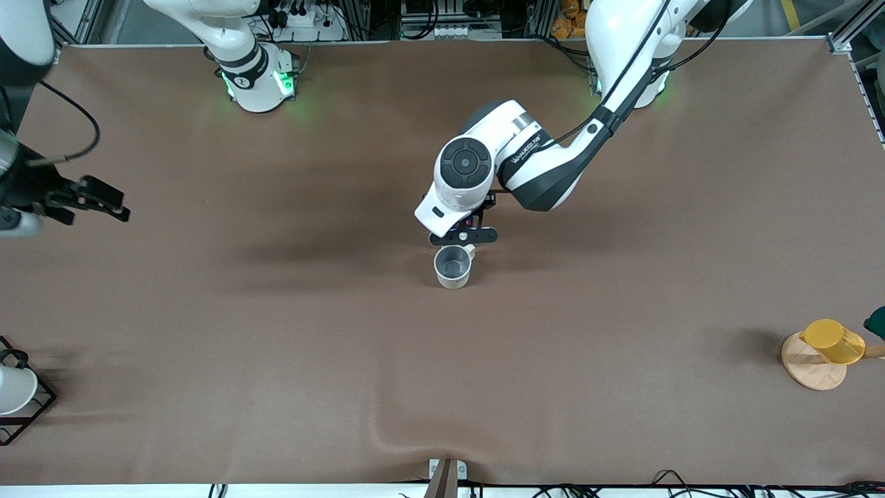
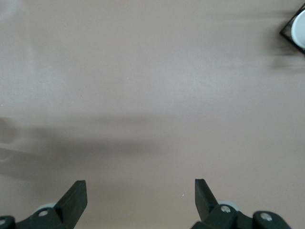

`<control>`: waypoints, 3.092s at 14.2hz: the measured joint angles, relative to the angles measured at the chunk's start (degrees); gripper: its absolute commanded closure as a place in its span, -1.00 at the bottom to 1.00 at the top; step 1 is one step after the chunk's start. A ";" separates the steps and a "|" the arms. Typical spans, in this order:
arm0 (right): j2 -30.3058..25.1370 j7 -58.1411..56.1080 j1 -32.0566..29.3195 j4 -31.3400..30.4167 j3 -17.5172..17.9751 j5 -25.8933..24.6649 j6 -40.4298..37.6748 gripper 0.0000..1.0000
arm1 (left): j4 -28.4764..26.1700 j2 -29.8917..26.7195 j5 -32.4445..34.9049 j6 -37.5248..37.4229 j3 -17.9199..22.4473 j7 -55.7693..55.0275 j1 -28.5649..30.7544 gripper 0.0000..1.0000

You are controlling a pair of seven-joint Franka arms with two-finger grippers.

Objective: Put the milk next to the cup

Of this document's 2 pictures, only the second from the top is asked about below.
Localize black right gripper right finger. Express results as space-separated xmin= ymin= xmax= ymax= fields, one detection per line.
xmin=190 ymin=178 xmax=293 ymax=229

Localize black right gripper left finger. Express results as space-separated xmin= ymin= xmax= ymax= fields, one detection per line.
xmin=0 ymin=180 xmax=88 ymax=229

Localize white mug with handle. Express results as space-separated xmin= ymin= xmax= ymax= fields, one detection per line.
xmin=291 ymin=9 xmax=305 ymax=48

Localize black square tray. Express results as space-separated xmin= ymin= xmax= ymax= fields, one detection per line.
xmin=279 ymin=4 xmax=305 ymax=54

